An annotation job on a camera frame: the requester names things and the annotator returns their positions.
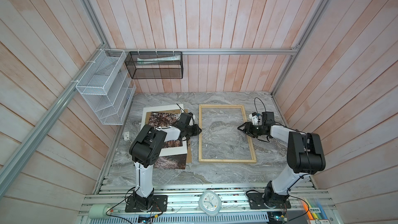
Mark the brown frame backing board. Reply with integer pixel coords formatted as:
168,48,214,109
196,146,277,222
145,111,192,163

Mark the autumn forest photo print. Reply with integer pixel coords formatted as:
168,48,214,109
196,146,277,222
147,112,187,170

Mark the light wooden picture frame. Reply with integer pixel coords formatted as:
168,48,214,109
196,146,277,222
198,104,257,164

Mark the black wire mesh basket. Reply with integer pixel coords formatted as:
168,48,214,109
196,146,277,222
124,51,184,79

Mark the paper in black basket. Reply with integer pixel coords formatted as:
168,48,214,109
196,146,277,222
136,55,181,65

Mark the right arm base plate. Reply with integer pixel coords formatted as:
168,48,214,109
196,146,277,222
246,191,291,209

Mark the white round timer clock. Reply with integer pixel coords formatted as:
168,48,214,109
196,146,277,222
199,190,222,217

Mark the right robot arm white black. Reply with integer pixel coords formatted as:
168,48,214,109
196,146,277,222
237,112,326,209

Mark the coloured markers tray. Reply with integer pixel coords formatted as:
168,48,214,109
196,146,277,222
302,198,330,224

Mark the white photo mat board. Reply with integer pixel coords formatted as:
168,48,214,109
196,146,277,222
141,104,188,157

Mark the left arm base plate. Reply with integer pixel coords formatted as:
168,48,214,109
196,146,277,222
125,195,168,213

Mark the white wire mesh shelf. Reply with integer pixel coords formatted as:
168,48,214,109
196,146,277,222
76,49,136,125

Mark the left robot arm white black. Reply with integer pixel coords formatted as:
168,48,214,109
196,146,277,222
129,112,202,208

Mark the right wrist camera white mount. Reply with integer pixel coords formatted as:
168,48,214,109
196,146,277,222
249,112,261,125

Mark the small white box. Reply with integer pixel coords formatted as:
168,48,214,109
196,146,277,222
124,132,130,141

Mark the pale green emergency button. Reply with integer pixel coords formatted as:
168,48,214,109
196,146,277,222
88,204,112,219

